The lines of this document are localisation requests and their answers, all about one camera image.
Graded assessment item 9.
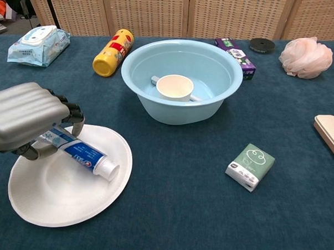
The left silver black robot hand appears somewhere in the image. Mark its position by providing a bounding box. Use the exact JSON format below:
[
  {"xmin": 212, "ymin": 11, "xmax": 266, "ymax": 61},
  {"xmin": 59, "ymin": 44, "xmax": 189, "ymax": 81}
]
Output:
[{"xmin": 0, "ymin": 80, "xmax": 88, "ymax": 163}]

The blue white toothpaste tube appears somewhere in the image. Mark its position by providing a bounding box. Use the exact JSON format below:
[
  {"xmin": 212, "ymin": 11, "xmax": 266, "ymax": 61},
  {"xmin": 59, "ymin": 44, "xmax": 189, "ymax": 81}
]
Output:
[{"xmin": 35, "ymin": 124, "xmax": 122, "ymax": 182}]

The grey white toothbrush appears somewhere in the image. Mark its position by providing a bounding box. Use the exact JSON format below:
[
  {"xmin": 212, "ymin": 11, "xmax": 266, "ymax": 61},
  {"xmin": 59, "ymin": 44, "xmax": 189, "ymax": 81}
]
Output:
[{"xmin": 149, "ymin": 75, "xmax": 205, "ymax": 102}]

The white paper cup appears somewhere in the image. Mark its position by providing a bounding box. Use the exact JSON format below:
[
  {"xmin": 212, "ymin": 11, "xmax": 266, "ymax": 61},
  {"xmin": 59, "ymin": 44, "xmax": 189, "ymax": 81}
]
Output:
[{"xmin": 155, "ymin": 74, "xmax": 196, "ymax": 102}]

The light blue plastic bowl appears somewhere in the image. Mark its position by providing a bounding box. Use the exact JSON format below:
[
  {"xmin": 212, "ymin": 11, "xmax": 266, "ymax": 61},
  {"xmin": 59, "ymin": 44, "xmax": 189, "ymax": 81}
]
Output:
[{"xmin": 119, "ymin": 36, "xmax": 245, "ymax": 128}]

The purple toothpaste box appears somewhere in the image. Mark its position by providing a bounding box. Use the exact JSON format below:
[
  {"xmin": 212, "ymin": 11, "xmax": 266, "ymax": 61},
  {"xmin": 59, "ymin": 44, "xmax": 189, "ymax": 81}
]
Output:
[{"xmin": 212, "ymin": 37, "xmax": 258, "ymax": 81}]

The light blue wet wipes pack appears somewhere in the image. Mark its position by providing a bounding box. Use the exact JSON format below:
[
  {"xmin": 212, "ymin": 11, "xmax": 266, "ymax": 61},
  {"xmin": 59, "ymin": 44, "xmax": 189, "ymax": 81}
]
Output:
[{"xmin": 7, "ymin": 23, "xmax": 71, "ymax": 69}]

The white paper plate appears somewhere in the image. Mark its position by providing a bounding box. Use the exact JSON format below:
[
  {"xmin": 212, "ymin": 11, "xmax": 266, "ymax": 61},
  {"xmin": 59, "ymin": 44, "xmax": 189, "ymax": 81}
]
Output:
[{"xmin": 6, "ymin": 121, "xmax": 135, "ymax": 228}]

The yellow red bottle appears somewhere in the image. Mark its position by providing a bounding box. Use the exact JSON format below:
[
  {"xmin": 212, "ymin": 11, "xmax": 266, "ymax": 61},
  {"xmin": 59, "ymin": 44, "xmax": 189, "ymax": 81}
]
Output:
[{"xmin": 91, "ymin": 27, "xmax": 135, "ymax": 79}]

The wicker folding screen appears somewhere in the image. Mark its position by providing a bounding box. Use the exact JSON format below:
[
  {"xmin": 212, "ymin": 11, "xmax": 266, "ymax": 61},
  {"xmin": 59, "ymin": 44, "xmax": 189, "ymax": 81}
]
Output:
[{"xmin": 24, "ymin": 0, "xmax": 334, "ymax": 47}]

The blue felt table cover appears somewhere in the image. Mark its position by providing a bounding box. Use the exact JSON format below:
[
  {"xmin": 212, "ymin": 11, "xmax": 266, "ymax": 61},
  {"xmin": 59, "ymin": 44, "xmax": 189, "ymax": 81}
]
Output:
[{"xmin": 0, "ymin": 26, "xmax": 334, "ymax": 250}]

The green white tissue pack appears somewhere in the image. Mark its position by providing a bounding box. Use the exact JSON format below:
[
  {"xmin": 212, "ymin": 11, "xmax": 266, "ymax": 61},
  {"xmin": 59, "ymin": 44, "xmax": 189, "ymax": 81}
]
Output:
[{"xmin": 224, "ymin": 142, "xmax": 276, "ymax": 194}]

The black round disc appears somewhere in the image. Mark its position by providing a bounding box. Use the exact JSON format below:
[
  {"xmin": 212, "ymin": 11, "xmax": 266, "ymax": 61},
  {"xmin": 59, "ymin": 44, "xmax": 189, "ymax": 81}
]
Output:
[{"xmin": 248, "ymin": 37, "xmax": 276, "ymax": 55}]

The pink mesh bath pouf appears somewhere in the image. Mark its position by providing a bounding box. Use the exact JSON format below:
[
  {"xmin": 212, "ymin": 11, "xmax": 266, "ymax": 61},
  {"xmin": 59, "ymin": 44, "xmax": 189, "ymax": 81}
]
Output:
[{"xmin": 277, "ymin": 35, "xmax": 334, "ymax": 81}]

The beige long flat case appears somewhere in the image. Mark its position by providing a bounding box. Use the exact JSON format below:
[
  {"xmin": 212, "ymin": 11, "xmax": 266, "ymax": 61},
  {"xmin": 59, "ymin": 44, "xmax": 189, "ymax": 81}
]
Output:
[{"xmin": 312, "ymin": 114, "xmax": 334, "ymax": 165}]

